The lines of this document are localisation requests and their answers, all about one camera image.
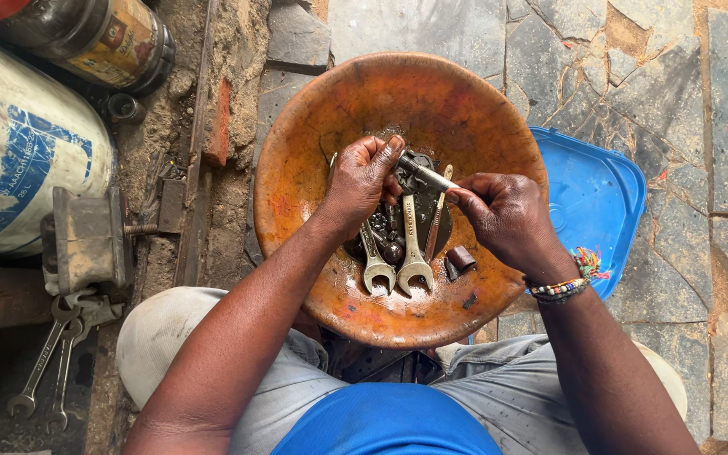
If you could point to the person's left hand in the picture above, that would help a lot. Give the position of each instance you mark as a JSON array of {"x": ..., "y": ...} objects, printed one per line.
[{"x": 354, "y": 186}]

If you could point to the rusty metal rail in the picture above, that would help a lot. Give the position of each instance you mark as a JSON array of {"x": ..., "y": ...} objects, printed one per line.
[{"x": 196, "y": 145}]

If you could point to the blue plastic lid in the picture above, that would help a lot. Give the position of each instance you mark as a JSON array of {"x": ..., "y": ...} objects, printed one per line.
[{"x": 591, "y": 196}]

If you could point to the grey metal bench vise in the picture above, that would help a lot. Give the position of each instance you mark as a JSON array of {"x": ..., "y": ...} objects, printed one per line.
[{"x": 89, "y": 240}]

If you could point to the small dark metal chip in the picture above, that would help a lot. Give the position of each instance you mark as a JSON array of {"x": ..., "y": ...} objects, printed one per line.
[{"x": 469, "y": 301}]

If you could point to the person's blue shirt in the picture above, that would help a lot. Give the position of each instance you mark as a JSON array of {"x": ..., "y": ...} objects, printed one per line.
[{"x": 386, "y": 420}]

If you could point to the large open-end steel wrench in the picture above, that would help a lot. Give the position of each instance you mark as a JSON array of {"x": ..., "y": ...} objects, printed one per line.
[{"x": 414, "y": 253}]

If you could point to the person's right hand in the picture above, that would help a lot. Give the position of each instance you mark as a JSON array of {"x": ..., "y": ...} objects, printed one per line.
[{"x": 509, "y": 218}]

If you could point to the short grey combination wrench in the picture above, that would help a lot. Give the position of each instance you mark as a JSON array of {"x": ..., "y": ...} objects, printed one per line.
[{"x": 62, "y": 379}]

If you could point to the dark oily rag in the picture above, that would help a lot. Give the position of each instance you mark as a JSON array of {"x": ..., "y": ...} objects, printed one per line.
[{"x": 409, "y": 182}]

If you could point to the long grey combination wrench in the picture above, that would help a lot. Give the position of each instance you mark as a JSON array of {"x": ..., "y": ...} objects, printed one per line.
[{"x": 42, "y": 360}]

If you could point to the dark jar with yellow label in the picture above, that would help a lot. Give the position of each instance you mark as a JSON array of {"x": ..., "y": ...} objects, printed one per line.
[{"x": 105, "y": 38}]

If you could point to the small open-end steel wrench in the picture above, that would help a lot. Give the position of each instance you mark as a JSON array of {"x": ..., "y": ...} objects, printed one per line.
[{"x": 373, "y": 262}]

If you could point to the pile of dark oily parts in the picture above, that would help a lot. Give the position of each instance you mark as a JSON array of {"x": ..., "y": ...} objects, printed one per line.
[{"x": 389, "y": 243}]

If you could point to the white and blue gas cylinder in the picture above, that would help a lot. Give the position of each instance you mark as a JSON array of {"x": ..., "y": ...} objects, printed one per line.
[{"x": 16, "y": 151}]

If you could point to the round orange rusty basin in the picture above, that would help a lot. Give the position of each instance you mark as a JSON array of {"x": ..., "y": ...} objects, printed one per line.
[{"x": 339, "y": 101}]

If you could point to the black object under basin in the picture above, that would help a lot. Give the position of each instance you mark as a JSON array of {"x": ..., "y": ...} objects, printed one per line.
[{"x": 376, "y": 363}]

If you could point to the person's grey shorts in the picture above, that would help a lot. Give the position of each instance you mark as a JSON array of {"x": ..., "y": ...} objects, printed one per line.
[{"x": 503, "y": 385}]

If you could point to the long steel bolt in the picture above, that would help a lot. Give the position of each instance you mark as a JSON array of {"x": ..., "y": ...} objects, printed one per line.
[{"x": 430, "y": 177}]

